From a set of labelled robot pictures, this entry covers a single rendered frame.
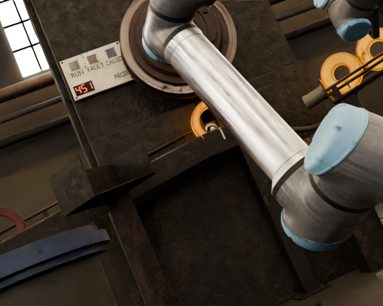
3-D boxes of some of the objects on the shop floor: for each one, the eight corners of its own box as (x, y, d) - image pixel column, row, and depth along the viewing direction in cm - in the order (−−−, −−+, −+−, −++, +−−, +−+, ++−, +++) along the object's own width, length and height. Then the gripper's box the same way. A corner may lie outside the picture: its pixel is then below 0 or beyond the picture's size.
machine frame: (152, 340, 288) (26, 28, 315) (343, 253, 307) (209, -34, 335) (160, 360, 217) (-3, -45, 245) (408, 244, 236) (231, -119, 264)
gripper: (379, -10, 178) (431, 0, 186) (363, -20, 185) (414, -10, 193) (367, 17, 182) (419, 25, 190) (352, 6, 189) (403, 15, 197)
